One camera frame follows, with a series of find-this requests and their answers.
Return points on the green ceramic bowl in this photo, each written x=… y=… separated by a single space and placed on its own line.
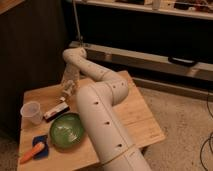
x=66 y=131

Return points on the small clear bottle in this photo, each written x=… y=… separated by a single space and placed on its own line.
x=68 y=90

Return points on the clear plastic cup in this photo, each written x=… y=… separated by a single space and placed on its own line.
x=32 y=112

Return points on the long metal case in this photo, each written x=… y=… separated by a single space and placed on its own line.
x=148 y=62

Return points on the orange carrot toy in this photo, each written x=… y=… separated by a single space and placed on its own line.
x=32 y=152

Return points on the black case handle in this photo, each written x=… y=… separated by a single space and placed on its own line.
x=182 y=62

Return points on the metal pole stand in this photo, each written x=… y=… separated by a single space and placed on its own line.
x=79 y=36

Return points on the blue sponge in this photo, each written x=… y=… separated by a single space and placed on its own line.
x=45 y=152

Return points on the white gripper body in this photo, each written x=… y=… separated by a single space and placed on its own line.
x=70 y=77

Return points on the wooden table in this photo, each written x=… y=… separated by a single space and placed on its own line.
x=133 y=112

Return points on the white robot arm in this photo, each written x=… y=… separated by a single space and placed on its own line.
x=113 y=145

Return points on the white and red box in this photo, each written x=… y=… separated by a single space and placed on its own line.
x=56 y=111

